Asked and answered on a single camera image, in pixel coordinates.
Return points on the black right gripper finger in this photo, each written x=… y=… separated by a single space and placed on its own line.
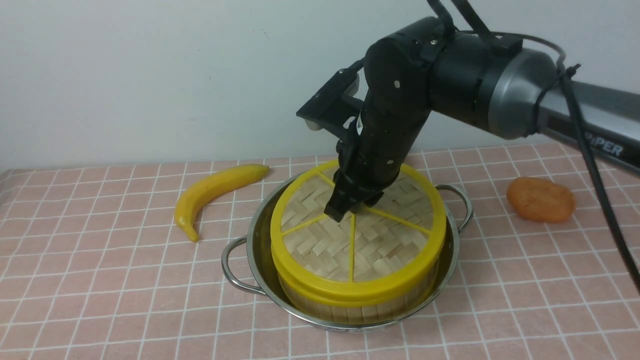
x=372 y=195
x=350 y=190

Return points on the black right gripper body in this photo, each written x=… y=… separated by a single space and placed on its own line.
x=371 y=158

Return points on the yellow bamboo steamer lid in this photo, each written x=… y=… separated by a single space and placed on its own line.
x=380 y=254

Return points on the yellow bamboo steamer basket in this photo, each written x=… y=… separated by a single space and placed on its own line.
x=355 y=313

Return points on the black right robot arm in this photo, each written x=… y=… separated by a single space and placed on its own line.
x=501 y=88

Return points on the stainless steel pot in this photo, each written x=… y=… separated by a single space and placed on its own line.
x=262 y=267

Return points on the orange-brown potato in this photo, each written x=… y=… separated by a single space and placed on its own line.
x=541 y=200

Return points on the yellow banana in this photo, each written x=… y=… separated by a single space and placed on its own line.
x=198 y=195

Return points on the pink grid tablecloth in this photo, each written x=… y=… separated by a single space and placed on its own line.
x=92 y=268

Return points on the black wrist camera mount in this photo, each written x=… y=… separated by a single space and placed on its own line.
x=334 y=103

